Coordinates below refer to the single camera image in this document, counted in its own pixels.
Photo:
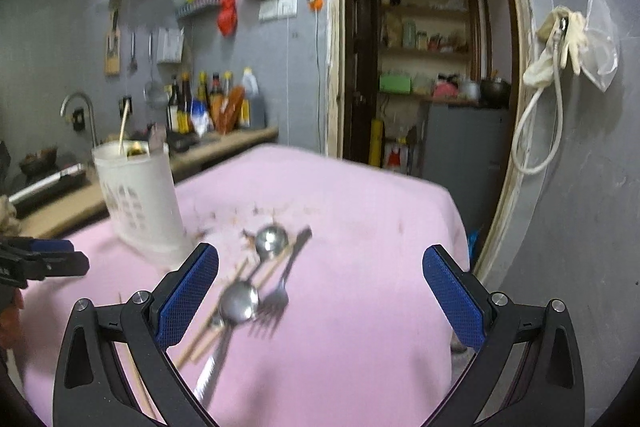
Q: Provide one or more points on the white plastic utensil basket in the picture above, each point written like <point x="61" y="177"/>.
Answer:
<point x="140" y="207"/>

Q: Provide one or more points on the gold coloured spoon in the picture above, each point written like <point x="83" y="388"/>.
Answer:
<point x="134" y="151"/>

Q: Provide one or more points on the black induction cooker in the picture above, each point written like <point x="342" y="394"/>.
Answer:
<point x="50" y="184"/>

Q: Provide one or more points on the clear hanging bag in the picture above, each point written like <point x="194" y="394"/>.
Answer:
<point x="602" y="42"/>

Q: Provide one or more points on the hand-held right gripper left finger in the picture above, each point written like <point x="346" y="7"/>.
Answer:
<point x="187" y="292"/>

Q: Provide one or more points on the orange wall hook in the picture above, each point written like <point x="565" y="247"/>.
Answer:
<point x="315" y="2"/>

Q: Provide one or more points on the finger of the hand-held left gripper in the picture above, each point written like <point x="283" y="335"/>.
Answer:
<point x="50" y="246"/>
<point x="60" y="264"/>

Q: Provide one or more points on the stainless steel spoon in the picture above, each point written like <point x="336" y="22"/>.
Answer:
<point x="271" y="241"/>
<point x="239" y="302"/>

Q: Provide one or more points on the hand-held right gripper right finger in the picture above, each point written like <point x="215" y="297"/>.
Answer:
<point x="452" y="302"/>

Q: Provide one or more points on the stainless steel fork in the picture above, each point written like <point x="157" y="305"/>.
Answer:
<point x="291" y="266"/>

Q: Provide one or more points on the pink tablecloth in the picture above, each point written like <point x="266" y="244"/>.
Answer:
<point x="350" y="232"/>

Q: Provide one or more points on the green box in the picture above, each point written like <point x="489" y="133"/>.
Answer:
<point x="395" y="84"/>

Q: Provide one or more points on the beige towel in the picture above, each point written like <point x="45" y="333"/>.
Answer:
<point x="9" y="217"/>

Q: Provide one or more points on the wooden door frame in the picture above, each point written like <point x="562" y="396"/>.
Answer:
<point x="520" y="57"/>

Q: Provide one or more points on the large oil jug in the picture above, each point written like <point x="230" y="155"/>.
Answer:
<point x="254" y="99"/>

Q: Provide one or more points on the black wok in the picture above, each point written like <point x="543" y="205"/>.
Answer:
<point x="182" y="142"/>

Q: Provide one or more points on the red plastic bag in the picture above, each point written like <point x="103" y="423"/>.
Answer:
<point x="227" y="17"/>

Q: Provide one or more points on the black cooking pot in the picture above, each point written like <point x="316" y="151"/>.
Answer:
<point x="495" y="92"/>

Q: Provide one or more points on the wooden shelf unit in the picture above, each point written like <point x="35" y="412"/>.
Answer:
<point x="425" y="47"/>

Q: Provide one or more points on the red label sauce bottle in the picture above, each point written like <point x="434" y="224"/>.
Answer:
<point x="216" y="99"/>

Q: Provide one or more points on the yellow cap sauce bottle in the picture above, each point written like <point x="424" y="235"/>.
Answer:
<point x="228" y="82"/>

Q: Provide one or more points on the steel faucet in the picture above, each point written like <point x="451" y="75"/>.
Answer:
<point x="85" y="107"/>

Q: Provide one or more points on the beige kitchen counter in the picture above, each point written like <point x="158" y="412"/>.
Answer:
<point x="225" y="142"/>

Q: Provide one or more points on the steel pot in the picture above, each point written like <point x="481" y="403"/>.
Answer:
<point x="469" y="89"/>

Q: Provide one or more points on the white wall switch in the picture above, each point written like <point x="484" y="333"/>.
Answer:
<point x="277" y="8"/>

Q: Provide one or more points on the cream rubber glove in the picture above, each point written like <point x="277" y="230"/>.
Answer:
<point x="542" y="57"/>
<point x="577" y="39"/>

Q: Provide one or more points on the dark soy sauce bottle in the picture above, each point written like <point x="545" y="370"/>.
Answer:
<point x="186" y="104"/>

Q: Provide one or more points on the wooden knife holder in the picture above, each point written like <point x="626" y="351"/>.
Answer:
<point x="112" y="47"/>

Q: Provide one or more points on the black wall socket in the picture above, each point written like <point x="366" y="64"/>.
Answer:
<point x="125" y="106"/>
<point x="77" y="119"/>

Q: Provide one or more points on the grey cabinet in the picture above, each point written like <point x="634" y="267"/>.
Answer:
<point x="465" y="157"/>

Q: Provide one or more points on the white and blue bag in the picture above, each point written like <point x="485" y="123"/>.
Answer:
<point x="201" y="119"/>

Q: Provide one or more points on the grey wall shelf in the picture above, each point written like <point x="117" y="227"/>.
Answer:
<point x="197" y="8"/>

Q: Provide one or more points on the dark pump bottle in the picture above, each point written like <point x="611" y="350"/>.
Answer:
<point x="173" y="107"/>

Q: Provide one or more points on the orange food packet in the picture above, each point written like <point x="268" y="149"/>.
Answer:
<point x="232" y="109"/>

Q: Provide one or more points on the person's left hand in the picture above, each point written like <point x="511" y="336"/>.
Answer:
<point x="9" y="319"/>

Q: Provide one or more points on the metal pot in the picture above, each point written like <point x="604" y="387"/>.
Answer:
<point x="39" y="162"/>

